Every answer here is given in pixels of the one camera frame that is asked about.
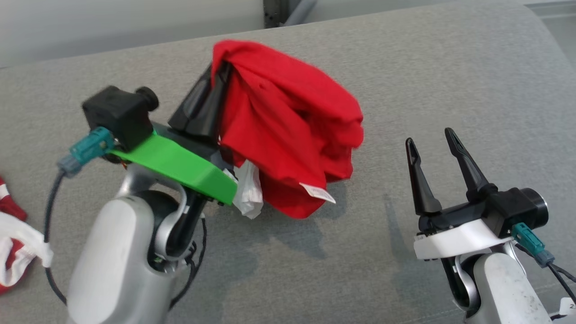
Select white paper label right cable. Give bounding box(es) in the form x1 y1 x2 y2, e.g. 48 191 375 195
551 297 576 322

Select grey fabric sofa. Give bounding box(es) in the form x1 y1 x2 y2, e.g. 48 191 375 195
0 0 576 324

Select left camera cable teal plug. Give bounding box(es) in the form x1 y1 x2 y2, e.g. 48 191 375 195
44 127 115 306

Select right camera cable teal plug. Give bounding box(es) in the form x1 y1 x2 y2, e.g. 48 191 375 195
512 223 576 303

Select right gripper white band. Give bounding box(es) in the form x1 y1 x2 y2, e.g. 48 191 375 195
405 127 513 261

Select white tape flag left cable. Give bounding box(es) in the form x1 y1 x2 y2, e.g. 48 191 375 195
0 211 54 268

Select red jersey garment white trim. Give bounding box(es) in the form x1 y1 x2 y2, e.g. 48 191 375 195
211 40 364 220

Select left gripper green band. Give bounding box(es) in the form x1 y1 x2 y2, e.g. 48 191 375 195
110 62 238 206

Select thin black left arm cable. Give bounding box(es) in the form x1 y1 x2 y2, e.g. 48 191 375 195
169 216 208 311

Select red white striped garment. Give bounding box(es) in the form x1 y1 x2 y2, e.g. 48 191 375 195
0 176 36 295

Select camera cable teal plug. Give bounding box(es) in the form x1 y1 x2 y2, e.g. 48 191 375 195
512 223 576 303
44 127 115 306

